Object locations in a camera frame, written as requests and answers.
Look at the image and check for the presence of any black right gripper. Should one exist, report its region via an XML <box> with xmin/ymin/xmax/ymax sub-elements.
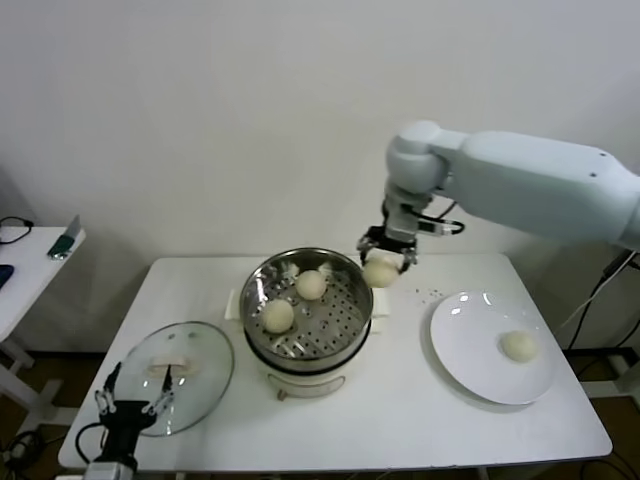
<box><xmin>356</xmin><ymin>225</ymin><xmax>420</xmax><ymax>274</ymax></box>

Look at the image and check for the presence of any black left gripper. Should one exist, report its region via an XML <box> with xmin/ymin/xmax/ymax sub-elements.
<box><xmin>94</xmin><ymin>362</ymin><xmax>177</xmax><ymax>464</ymax></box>

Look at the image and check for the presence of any white steamed baozi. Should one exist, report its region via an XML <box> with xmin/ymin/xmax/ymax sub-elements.
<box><xmin>295</xmin><ymin>269</ymin><xmax>328</xmax><ymax>301</ymax></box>
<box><xmin>499</xmin><ymin>329</ymin><xmax>542</xmax><ymax>366</ymax></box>
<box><xmin>262</xmin><ymin>299</ymin><xmax>296</xmax><ymax>335</ymax></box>
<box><xmin>362</xmin><ymin>257</ymin><xmax>400</xmax><ymax>290</ymax></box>

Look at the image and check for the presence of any round glass pot lid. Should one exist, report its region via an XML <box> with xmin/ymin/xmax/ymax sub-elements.
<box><xmin>113</xmin><ymin>321</ymin><xmax>236</xmax><ymax>439</ymax></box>

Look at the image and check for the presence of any perforated steel steamer basket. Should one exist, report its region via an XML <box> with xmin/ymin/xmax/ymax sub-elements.
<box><xmin>224</xmin><ymin>247</ymin><xmax>391</xmax><ymax>371</ymax></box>

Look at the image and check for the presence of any white round plate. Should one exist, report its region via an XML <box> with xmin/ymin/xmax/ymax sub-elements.
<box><xmin>429</xmin><ymin>291</ymin><xmax>557</xmax><ymax>406</ymax></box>

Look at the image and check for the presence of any white side table with laptop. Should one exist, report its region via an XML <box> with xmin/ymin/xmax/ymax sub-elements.
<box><xmin>0</xmin><ymin>227</ymin><xmax>87</xmax><ymax>436</ymax></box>

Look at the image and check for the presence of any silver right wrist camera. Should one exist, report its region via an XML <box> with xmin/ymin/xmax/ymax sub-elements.
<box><xmin>413</xmin><ymin>216</ymin><xmax>467</xmax><ymax>238</ymax></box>

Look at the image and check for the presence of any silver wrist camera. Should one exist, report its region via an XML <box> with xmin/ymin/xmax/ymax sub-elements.
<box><xmin>413</xmin><ymin>216</ymin><xmax>467</xmax><ymax>238</ymax></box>
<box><xmin>82</xmin><ymin>459</ymin><xmax>139</xmax><ymax>480</ymax></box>

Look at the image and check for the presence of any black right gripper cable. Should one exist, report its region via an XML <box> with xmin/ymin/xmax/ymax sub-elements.
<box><xmin>409</xmin><ymin>199</ymin><xmax>460</xmax><ymax>222</ymax></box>

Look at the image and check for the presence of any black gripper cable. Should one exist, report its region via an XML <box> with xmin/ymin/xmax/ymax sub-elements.
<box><xmin>75</xmin><ymin>422</ymin><xmax>109</xmax><ymax>465</ymax></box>
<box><xmin>409</xmin><ymin>199</ymin><xmax>460</xmax><ymax>222</ymax></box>

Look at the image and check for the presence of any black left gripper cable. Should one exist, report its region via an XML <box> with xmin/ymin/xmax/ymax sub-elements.
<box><xmin>75</xmin><ymin>422</ymin><xmax>109</xmax><ymax>465</ymax></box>

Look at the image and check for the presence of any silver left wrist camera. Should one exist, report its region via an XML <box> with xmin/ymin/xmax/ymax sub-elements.
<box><xmin>82</xmin><ymin>459</ymin><xmax>139</xmax><ymax>480</ymax></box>

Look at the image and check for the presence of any black floor cable bundle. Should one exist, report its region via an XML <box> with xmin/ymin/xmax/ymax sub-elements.
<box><xmin>0</xmin><ymin>428</ymin><xmax>67</xmax><ymax>472</ymax></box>

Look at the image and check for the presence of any thin white cable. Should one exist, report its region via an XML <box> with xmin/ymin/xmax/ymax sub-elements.
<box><xmin>552</xmin><ymin>259</ymin><xmax>640</xmax><ymax>334</ymax></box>

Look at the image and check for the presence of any thin black laptop cable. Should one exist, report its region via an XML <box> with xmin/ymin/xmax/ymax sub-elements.
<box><xmin>0</xmin><ymin>216</ymin><xmax>35</xmax><ymax>246</ymax></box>

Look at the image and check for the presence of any black power adapter cable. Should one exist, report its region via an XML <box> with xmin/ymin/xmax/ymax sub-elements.
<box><xmin>567</xmin><ymin>248</ymin><xmax>640</xmax><ymax>351</ymax></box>

